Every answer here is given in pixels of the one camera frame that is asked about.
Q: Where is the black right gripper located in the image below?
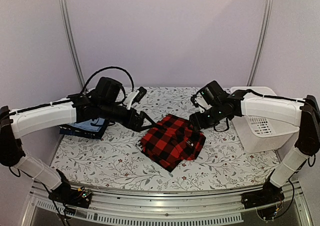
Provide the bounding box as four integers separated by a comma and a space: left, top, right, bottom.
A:
188, 103, 226, 132

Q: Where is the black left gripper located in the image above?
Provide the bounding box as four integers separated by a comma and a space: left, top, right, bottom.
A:
99, 100, 157, 132

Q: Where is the red black plaid shirt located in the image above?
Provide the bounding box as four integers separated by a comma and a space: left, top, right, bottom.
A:
139, 114, 206, 173

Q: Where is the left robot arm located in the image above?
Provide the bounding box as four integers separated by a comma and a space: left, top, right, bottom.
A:
0, 77, 155, 203

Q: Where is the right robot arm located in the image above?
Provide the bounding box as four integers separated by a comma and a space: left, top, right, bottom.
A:
189, 80, 320, 204

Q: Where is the floral patterned table mat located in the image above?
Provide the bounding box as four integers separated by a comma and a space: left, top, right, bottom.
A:
51, 87, 279, 192

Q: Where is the light blue folded shirt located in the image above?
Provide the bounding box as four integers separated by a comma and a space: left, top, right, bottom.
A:
70, 118, 108, 133

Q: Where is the white plastic basket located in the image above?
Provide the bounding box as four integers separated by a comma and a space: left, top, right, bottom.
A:
229, 86, 300, 154

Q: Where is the dark navy folded shirt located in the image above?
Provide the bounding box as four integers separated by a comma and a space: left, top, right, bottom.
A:
59, 119, 110, 140

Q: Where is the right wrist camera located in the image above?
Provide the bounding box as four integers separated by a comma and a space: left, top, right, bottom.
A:
190, 93, 212, 113

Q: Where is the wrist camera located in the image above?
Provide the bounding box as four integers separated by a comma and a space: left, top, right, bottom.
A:
123, 86, 147, 110
190, 93, 212, 113

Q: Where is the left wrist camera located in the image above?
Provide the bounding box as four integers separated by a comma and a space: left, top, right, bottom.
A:
123, 86, 147, 110

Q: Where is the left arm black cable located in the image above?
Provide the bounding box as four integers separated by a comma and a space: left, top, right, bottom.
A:
82, 65, 136, 94

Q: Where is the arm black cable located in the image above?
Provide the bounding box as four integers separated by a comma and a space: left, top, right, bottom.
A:
82, 65, 136, 94
256, 178, 296, 223

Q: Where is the aluminium front rail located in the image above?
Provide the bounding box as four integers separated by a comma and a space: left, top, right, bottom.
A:
21, 180, 315, 226

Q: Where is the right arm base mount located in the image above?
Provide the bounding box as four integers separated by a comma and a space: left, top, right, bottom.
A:
241, 185, 285, 209

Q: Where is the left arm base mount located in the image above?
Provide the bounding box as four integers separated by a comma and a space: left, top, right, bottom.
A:
48, 184, 93, 209

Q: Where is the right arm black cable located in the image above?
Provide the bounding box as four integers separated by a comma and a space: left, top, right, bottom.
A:
256, 178, 296, 223

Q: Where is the right aluminium frame post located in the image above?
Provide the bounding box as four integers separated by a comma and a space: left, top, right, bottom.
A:
246, 0, 274, 87

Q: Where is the aluminium frame post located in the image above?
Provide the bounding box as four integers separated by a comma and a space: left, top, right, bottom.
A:
58, 0, 85, 88
246, 0, 274, 87

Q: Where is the left aluminium frame post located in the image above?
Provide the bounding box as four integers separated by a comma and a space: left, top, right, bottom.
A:
58, 0, 85, 88

